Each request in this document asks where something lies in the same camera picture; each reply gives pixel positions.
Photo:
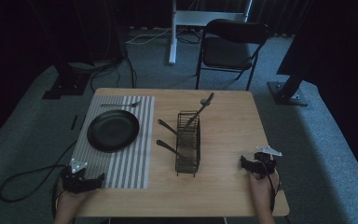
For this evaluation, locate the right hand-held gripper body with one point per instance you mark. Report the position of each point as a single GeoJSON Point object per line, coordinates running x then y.
{"type": "Point", "coordinates": [265, 165]}

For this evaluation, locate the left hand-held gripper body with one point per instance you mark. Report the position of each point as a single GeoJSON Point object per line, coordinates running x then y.
{"type": "Point", "coordinates": [74, 180]}

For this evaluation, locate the person's left hand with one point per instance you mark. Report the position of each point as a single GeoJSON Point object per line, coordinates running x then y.
{"type": "Point", "coordinates": [72, 199]}

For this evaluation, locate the person's right hand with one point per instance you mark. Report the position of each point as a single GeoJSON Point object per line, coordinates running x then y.
{"type": "Point", "coordinates": [262, 191]}

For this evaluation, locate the grey striped placemat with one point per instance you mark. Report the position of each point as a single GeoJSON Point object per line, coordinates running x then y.
{"type": "Point", "coordinates": [136, 155]}

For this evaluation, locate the black round plate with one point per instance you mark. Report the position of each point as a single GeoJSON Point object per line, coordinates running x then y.
{"type": "Point", "coordinates": [113, 130]}

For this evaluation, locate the silver spoon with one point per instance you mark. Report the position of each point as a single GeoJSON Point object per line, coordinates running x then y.
{"type": "Point", "coordinates": [203, 101]}

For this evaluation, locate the silver fork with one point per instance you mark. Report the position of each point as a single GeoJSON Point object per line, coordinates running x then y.
{"type": "Point", "coordinates": [121, 105]}

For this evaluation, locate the black folding chair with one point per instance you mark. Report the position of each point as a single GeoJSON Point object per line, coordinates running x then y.
{"type": "Point", "coordinates": [227, 51]}

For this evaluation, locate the black stand with base plate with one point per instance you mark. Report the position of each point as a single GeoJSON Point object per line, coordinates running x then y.
{"type": "Point", "coordinates": [287, 90]}
{"type": "Point", "coordinates": [66, 84]}

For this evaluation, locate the white desk frame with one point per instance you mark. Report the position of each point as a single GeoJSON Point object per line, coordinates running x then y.
{"type": "Point", "coordinates": [195, 17]}

